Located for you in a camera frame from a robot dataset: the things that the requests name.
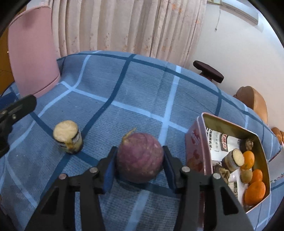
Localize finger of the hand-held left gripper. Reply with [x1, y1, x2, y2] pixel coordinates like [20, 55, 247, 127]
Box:
[0, 95, 37, 134]

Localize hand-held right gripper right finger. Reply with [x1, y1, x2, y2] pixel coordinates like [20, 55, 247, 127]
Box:
[162, 145, 254, 231]

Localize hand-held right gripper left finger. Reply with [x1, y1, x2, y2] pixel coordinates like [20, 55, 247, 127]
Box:
[24, 145, 118, 231]

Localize purple round turnip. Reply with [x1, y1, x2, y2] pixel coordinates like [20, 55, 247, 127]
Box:
[116, 128, 165, 184]

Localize pink metal tin box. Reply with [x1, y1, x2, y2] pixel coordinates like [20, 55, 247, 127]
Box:
[185, 112, 271, 231]

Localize sugarcane piece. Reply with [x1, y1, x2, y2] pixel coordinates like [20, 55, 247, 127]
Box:
[222, 149, 245, 172]
[53, 120, 83, 154]

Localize brown wrinkled food piece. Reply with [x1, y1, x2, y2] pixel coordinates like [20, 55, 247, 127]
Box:
[214, 163, 230, 185]

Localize brown kiwi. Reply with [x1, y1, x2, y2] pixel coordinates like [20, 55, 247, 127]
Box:
[240, 169, 253, 184]

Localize orange tangerine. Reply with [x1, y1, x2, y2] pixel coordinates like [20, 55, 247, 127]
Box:
[241, 151, 255, 170]
[251, 169, 263, 184]
[244, 181, 266, 206]

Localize wooden door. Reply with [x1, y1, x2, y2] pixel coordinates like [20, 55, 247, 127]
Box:
[0, 33, 16, 96]

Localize pink cylindrical bin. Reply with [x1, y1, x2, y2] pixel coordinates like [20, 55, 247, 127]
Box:
[8, 6, 61, 98]

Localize printed paper leaflet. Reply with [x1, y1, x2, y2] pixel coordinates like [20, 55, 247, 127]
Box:
[206, 128, 247, 200]

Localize blue plaid tablecloth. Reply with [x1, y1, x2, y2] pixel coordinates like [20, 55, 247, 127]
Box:
[0, 51, 282, 231]

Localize dark round stool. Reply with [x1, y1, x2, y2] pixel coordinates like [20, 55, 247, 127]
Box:
[193, 60, 224, 84]

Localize brown leather armchair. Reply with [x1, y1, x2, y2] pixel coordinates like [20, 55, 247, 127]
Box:
[233, 86, 268, 123]

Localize brown leather sofa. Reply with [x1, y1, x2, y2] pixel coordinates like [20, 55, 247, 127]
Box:
[271, 127, 284, 145]

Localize pink floral curtain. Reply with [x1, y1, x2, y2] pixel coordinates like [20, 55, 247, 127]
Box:
[50, 0, 208, 68]

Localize white air conditioner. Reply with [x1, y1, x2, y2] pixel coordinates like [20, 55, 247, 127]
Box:
[220, 0, 260, 25]

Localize air conditioner power cable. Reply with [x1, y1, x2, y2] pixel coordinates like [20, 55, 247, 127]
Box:
[214, 4, 221, 31]

